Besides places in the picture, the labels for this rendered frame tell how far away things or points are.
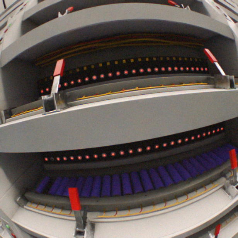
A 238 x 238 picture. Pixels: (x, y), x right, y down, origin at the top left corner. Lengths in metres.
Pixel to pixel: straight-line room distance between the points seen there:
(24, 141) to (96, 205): 0.15
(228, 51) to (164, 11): 0.24
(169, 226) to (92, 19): 0.35
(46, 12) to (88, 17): 0.28
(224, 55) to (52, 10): 0.58
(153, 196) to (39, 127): 0.20
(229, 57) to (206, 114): 0.29
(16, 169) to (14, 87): 0.21
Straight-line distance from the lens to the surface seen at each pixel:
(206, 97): 0.16
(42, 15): 0.51
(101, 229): 0.22
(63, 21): 0.25
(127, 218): 0.21
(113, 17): 0.23
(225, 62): 0.43
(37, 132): 0.16
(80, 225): 0.20
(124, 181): 0.26
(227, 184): 0.27
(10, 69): 0.37
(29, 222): 0.29
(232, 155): 0.24
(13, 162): 0.32
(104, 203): 0.22
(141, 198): 0.21
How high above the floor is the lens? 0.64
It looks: 8 degrees up
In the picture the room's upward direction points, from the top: 9 degrees counter-clockwise
